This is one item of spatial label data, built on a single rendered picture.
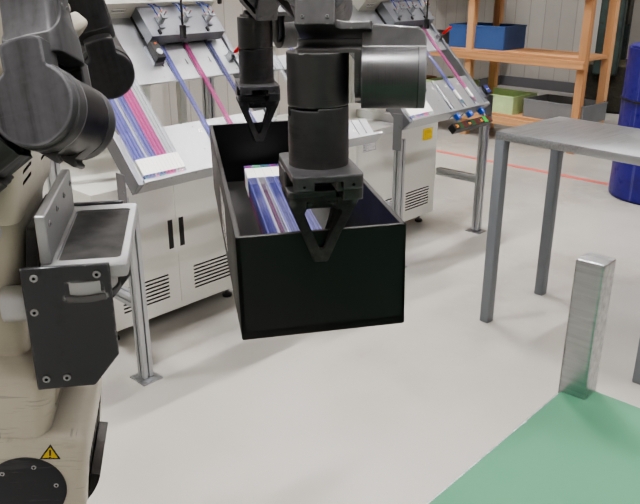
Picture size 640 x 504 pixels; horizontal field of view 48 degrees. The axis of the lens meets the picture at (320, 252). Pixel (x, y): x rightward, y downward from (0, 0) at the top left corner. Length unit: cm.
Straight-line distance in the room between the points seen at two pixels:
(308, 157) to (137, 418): 192
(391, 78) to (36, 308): 50
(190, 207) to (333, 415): 106
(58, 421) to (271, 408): 151
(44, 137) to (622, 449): 60
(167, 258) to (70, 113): 231
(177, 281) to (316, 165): 239
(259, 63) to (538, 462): 78
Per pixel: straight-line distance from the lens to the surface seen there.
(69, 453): 104
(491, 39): 658
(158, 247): 293
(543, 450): 73
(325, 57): 66
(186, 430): 242
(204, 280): 312
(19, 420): 102
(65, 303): 91
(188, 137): 265
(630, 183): 497
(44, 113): 69
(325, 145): 67
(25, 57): 71
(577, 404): 80
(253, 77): 122
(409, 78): 65
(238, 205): 114
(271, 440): 235
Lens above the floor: 136
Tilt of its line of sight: 21 degrees down
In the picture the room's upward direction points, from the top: straight up
